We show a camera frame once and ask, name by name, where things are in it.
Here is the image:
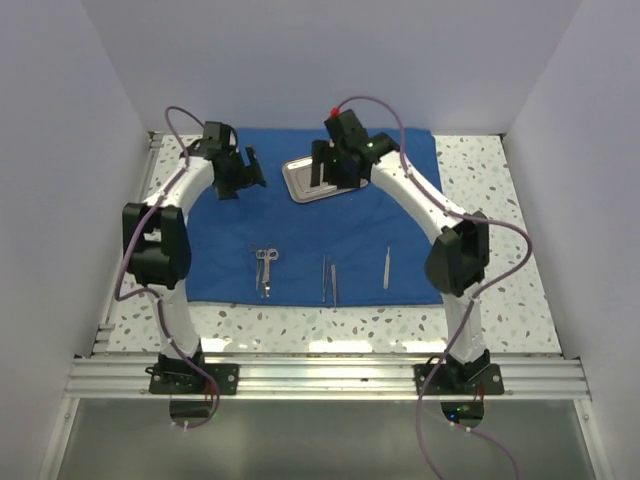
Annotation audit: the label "blue surgical drape cloth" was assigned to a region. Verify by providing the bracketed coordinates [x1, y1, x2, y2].
[186, 128, 441, 306]

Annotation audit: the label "stainless steel instrument tray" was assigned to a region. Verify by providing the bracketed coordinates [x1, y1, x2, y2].
[281, 156, 354, 204]

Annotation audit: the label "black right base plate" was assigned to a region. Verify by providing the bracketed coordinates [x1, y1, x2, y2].
[413, 363, 505, 396]

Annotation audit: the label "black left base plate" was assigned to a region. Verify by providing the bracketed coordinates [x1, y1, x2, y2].
[145, 363, 240, 396]

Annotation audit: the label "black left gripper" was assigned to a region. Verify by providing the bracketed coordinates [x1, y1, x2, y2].
[215, 144, 266, 200]

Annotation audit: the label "aluminium mounting rail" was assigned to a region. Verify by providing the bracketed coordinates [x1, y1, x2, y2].
[63, 333, 590, 400]

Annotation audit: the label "broad steel tweezers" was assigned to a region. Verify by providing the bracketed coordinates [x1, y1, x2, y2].
[383, 246, 391, 290]

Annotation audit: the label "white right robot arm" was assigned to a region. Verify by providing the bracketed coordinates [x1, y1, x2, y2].
[310, 108, 490, 393]

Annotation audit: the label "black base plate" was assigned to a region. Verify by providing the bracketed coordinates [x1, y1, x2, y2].
[145, 363, 240, 396]
[413, 363, 505, 396]

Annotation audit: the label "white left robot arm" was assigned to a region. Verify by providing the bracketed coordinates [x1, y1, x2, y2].
[118, 121, 267, 393]

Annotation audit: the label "thin steel tweezers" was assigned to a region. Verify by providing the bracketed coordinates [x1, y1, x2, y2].
[322, 254, 329, 303]

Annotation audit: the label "steel surgical scissors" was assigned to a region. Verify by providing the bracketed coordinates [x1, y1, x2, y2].
[255, 244, 279, 298]

